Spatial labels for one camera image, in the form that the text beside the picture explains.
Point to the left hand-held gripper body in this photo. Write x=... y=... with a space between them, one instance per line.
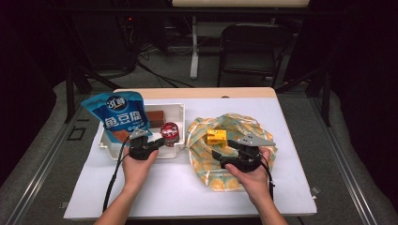
x=140 y=148

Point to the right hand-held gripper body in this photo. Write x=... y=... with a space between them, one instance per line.
x=250 y=156

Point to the red round can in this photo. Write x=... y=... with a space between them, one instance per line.
x=169 y=132

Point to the yellow drink carton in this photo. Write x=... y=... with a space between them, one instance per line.
x=216 y=137

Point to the brown box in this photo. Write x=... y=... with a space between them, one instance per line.
x=156 y=118

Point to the lemon print fabric bag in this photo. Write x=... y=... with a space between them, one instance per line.
x=200 y=162

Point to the white plastic bin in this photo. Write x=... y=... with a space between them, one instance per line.
x=170 y=109

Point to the blue snack packet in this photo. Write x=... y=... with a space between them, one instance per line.
x=120 y=114

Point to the person's left hand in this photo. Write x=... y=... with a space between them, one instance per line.
x=137 y=172

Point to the person's right hand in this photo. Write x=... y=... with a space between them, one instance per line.
x=255 y=182

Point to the black metal stand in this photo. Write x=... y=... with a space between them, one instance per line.
x=69 y=93

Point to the white desk leg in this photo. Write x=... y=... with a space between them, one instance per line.
x=194 y=50

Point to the black folding chair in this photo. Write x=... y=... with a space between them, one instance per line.
x=253 y=47

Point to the white desk top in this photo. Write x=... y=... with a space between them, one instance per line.
x=241 y=2

